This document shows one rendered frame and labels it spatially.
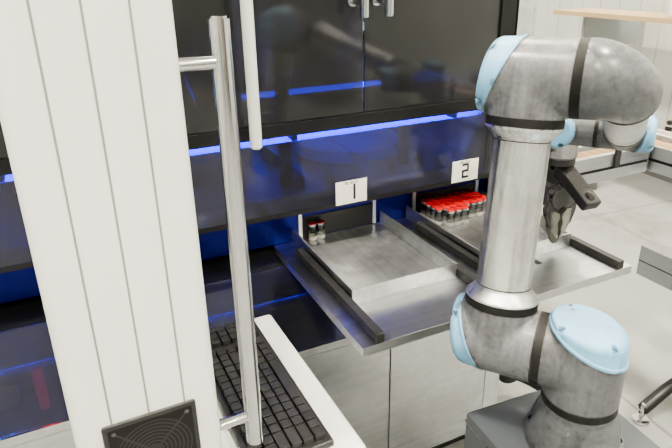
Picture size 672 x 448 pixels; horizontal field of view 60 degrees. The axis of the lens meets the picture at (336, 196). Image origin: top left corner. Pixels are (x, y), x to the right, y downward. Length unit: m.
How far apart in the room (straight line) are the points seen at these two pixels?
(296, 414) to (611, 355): 0.50
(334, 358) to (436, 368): 0.37
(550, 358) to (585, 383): 0.06
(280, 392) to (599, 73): 0.73
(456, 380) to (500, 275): 1.02
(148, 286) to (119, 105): 0.22
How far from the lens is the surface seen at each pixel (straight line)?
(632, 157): 2.25
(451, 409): 2.00
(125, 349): 0.76
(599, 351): 0.94
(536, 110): 0.88
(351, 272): 1.34
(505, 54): 0.89
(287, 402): 1.07
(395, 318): 1.18
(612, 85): 0.87
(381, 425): 1.87
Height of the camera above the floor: 1.52
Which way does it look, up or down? 21 degrees down
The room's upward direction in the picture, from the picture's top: 1 degrees counter-clockwise
